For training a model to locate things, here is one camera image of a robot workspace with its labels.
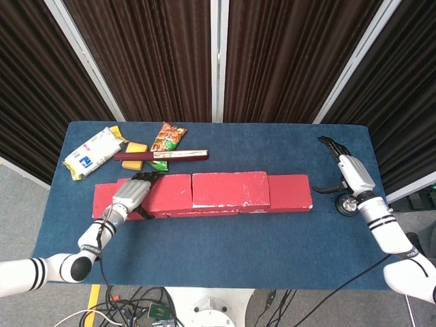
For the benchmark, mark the yellow floor tape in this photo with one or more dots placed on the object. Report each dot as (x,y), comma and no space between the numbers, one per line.
(91,303)

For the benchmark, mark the black round wheel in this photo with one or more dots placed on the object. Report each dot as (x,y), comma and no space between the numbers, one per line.
(344,206)

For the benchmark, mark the green circuit board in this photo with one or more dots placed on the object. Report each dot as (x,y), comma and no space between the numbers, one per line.
(158,310)

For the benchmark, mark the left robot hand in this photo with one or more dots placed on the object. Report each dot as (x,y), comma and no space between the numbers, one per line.
(131,192)

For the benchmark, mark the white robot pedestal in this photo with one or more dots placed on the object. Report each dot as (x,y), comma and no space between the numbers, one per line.
(211,306)

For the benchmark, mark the brown pleated partition panel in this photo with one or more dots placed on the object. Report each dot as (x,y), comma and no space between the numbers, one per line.
(34,85)
(402,102)
(282,61)
(146,61)

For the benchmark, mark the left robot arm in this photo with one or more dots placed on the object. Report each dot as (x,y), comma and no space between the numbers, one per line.
(51,269)

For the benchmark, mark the green orange snack bag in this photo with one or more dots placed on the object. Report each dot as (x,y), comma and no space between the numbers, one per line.
(168,136)

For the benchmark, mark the dark red folding fan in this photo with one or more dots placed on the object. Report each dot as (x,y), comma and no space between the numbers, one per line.
(136,156)

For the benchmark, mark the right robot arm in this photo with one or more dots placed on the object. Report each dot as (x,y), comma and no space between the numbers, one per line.
(388,231)

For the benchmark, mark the white wet wipes pack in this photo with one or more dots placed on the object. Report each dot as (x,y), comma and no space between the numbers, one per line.
(92,153)

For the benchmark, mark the blue tablecloth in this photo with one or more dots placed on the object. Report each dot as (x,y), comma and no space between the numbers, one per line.
(221,252)

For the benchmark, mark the yellow sponge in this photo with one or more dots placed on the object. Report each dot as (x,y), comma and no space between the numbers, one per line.
(134,150)

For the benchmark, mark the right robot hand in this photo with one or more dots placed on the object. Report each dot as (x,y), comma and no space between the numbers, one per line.
(357,175)

